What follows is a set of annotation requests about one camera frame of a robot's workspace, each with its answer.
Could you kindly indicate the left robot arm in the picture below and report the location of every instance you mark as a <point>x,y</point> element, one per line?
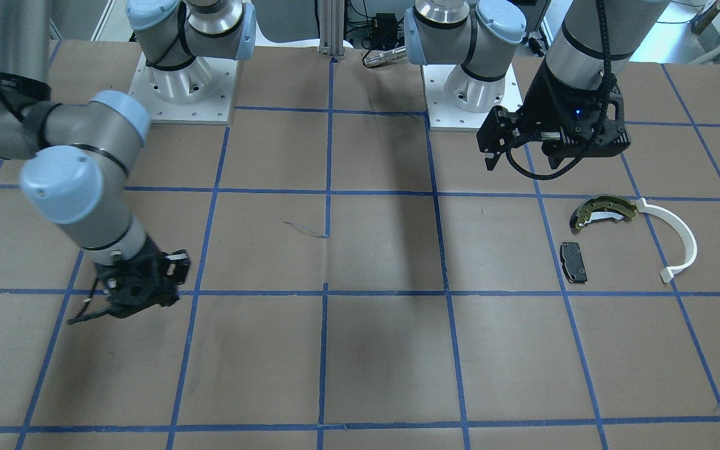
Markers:
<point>595,41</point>

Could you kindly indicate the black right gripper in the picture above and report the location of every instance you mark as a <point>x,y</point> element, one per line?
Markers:
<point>124,279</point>

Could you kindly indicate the black brake pad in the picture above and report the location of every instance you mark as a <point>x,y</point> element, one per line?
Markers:
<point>573,263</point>

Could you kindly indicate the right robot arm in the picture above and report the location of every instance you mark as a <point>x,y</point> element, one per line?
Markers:
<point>77,158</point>

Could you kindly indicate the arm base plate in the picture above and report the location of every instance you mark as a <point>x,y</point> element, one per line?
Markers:
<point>210,103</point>
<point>472,97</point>

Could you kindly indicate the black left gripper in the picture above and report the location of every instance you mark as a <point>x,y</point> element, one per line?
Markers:
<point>540,100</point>

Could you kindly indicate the aluminium frame post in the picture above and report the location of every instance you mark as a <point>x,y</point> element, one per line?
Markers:
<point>331,17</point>

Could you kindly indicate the olive brake shoe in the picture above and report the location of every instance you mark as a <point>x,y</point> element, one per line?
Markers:
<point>599,208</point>

